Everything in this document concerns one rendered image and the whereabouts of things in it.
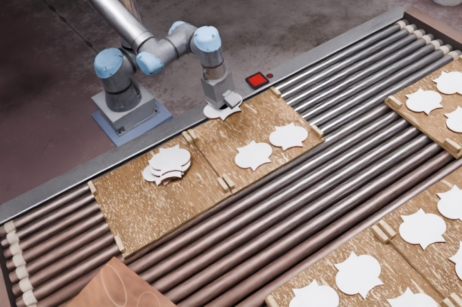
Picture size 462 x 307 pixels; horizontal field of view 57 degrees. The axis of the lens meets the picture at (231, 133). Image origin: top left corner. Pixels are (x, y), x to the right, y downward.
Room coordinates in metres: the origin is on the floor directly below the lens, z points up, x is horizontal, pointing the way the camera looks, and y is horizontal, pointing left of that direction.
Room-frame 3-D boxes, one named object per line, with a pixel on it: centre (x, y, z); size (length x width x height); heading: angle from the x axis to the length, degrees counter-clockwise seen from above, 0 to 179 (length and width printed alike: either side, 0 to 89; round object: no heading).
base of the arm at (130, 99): (1.36, 0.42, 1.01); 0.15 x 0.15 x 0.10
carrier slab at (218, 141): (1.06, -0.09, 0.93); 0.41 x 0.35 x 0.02; 114
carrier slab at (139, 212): (0.89, 0.29, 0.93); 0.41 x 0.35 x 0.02; 115
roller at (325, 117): (1.01, -0.13, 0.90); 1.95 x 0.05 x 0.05; 114
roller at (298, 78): (1.24, -0.02, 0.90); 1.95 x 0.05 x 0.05; 114
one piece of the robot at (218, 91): (1.04, 0.00, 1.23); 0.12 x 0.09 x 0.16; 37
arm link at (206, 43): (1.06, 0.02, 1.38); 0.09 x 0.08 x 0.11; 38
